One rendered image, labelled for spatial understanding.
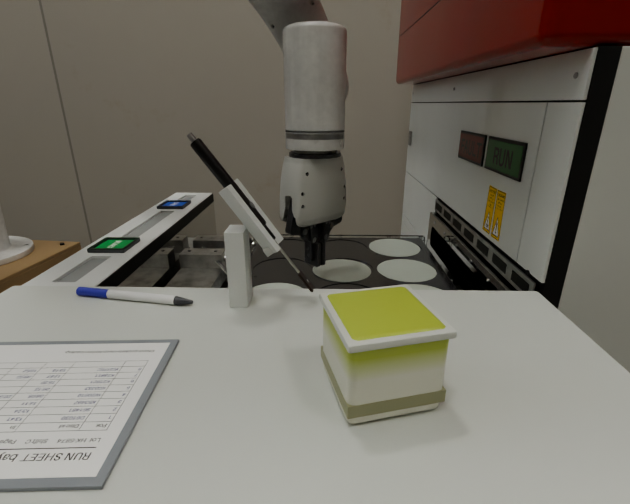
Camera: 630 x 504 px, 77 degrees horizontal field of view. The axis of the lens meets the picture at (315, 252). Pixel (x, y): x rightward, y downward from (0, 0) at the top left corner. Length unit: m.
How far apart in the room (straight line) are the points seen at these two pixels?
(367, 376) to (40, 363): 0.27
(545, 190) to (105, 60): 2.65
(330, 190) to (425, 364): 0.36
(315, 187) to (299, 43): 0.18
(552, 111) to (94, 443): 0.52
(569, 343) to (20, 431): 0.44
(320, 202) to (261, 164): 2.01
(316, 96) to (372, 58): 1.97
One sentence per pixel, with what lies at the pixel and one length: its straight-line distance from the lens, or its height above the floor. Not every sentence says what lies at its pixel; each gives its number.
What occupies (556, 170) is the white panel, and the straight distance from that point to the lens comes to 0.51.
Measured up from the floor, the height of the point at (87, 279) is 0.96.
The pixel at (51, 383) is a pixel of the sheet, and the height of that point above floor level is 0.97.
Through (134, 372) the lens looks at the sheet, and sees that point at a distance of 0.36.
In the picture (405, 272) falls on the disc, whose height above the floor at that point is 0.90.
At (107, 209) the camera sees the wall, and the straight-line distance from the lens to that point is 3.04.
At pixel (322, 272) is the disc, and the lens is 0.67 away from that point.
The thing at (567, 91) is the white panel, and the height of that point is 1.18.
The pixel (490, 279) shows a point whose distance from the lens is 0.62.
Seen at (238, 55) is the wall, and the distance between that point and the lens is 2.58.
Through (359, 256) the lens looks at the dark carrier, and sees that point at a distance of 0.74.
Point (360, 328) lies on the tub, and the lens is 0.26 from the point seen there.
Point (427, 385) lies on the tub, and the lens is 0.29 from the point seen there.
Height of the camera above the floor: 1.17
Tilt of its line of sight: 21 degrees down
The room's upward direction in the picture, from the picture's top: straight up
